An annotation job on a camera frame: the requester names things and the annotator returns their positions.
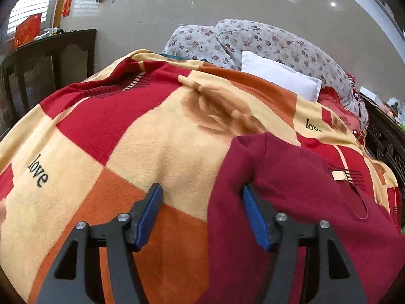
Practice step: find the dark wooden cabinet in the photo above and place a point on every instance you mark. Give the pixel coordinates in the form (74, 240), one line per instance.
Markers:
(47, 49)

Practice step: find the red lace cloth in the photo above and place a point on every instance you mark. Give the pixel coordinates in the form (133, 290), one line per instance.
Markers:
(335, 101)

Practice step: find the red orange cream checked blanket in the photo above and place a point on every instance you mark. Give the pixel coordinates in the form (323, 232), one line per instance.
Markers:
(142, 133)

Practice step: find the pile of small clutter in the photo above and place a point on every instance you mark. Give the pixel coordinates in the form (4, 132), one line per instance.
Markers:
(394, 106)

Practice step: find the teal cloth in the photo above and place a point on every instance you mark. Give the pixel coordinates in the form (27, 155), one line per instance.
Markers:
(172, 56)

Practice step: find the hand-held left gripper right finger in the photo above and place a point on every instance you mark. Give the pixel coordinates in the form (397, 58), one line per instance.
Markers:
(254, 218)

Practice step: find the white pillow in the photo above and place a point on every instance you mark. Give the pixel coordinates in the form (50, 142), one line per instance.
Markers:
(278, 72)

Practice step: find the carved dark wooden headboard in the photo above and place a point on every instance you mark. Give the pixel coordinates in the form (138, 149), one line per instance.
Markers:
(386, 145)

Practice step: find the red paper strip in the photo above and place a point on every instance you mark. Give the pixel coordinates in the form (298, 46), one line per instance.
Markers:
(67, 5)

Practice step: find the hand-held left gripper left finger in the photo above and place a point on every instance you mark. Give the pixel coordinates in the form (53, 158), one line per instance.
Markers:
(148, 218)

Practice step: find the white plastic bag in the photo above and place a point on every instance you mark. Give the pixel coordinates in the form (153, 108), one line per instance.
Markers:
(47, 33)

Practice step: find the floral quilt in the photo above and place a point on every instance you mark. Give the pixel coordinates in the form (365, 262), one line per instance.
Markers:
(269, 38)

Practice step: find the maroon sweater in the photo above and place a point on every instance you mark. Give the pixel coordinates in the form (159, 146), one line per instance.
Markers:
(284, 171)

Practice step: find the red gift box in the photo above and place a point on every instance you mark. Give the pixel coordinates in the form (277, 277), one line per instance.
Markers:
(28, 30)

